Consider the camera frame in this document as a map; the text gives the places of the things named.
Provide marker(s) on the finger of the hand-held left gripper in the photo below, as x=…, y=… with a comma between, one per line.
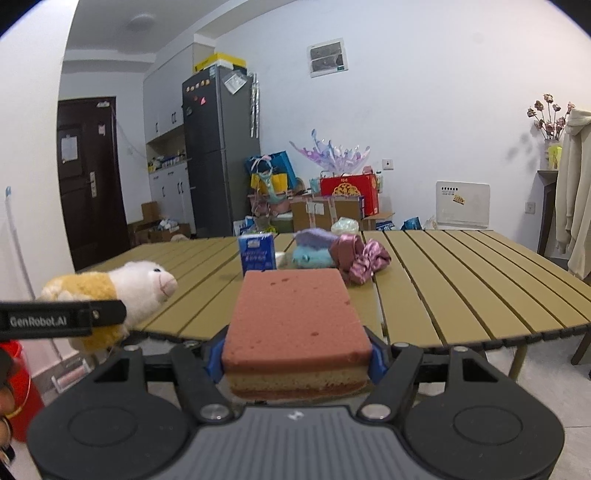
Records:
x=108, y=312

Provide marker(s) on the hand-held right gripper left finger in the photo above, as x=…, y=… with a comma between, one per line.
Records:
x=214, y=364

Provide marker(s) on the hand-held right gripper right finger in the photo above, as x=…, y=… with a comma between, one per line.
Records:
x=377, y=364

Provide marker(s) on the yellow white sheep plush toy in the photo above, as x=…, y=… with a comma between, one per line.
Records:
x=138, y=286

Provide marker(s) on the pink layered sponge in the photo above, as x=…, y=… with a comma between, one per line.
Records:
x=295, y=323

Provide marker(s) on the light pink satin scrunchie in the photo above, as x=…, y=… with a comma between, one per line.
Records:
x=369, y=263

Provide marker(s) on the small blue carton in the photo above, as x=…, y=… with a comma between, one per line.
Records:
x=257, y=256

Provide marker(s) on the dark pink satin scrunchie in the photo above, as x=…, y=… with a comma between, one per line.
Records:
x=344, y=251

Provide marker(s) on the white foam block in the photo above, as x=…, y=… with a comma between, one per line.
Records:
x=281, y=260

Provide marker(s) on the light blue plush toy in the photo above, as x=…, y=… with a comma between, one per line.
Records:
x=311, y=258

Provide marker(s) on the purple plush cloth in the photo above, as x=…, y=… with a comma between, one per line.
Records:
x=316, y=237

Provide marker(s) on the person's left hand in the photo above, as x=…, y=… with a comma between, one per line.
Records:
x=4, y=404

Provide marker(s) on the red plastic bucket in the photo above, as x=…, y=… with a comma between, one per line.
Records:
x=25, y=397

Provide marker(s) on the open cardboard boxes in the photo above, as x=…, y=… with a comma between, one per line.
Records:
x=157, y=226

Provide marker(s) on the tan slatted folding table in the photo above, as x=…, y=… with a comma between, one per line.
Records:
x=461, y=286

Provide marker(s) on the dark wooden door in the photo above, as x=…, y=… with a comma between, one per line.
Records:
x=87, y=184

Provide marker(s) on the taped cardboard box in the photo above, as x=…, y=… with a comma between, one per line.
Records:
x=318, y=212

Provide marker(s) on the red gift box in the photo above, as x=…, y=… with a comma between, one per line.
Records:
x=348, y=194

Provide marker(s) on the white rectangular panel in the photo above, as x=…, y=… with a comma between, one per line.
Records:
x=461, y=205

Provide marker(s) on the dark grey refrigerator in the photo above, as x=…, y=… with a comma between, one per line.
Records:
x=217, y=157

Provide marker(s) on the blue gift bag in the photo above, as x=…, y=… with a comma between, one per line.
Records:
x=277, y=168

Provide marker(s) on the white kitchen cabinets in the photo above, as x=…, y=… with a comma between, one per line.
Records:
x=166, y=106

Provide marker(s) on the purple paper decoration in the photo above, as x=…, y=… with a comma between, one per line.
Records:
x=330, y=154

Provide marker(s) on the cream hoodie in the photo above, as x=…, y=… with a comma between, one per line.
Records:
x=575, y=194

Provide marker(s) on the pale yellow vase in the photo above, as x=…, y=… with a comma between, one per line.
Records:
x=554, y=156

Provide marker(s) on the yellow flat box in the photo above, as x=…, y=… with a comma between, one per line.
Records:
x=219, y=62

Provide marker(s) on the round ceiling light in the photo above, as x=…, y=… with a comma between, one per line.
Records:
x=141, y=21

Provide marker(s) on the dried flower bouquet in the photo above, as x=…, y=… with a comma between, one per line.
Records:
x=549, y=115

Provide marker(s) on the white wall socket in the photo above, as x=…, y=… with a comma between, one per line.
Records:
x=388, y=164
x=531, y=207

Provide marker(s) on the wall electrical panel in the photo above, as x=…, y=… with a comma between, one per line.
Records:
x=327, y=57

